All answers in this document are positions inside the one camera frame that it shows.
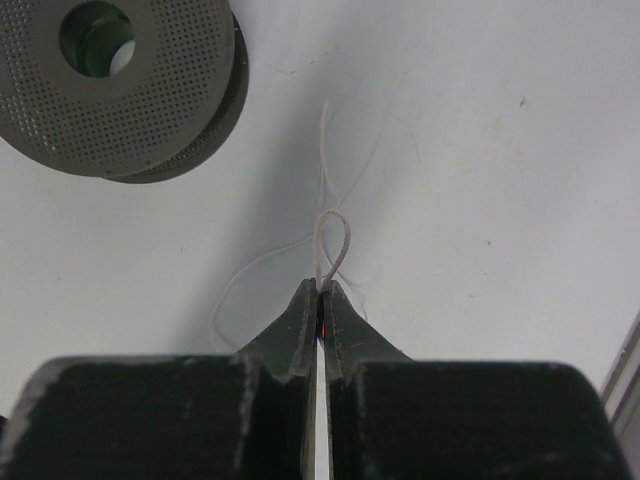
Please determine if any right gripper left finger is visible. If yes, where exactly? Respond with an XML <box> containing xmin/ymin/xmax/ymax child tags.
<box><xmin>1</xmin><ymin>279</ymin><xmax>318</xmax><ymax>479</ymax></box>

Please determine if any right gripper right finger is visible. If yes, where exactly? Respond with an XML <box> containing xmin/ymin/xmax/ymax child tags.
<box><xmin>322</xmin><ymin>284</ymin><xmax>631</xmax><ymax>479</ymax></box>

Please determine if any white thin cable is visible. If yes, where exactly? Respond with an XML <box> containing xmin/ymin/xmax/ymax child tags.
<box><xmin>212</xmin><ymin>97</ymin><xmax>424</xmax><ymax>351</ymax></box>

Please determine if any black cable spool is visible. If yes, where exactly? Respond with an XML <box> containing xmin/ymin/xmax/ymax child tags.
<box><xmin>1</xmin><ymin>1</ymin><xmax>249</xmax><ymax>184</ymax></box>

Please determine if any right aluminium frame post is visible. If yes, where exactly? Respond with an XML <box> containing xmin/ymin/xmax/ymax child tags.
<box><xmin>597</xmin><ymin>309</ymin><xmax>640</xmax><ymax>436</ymax></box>

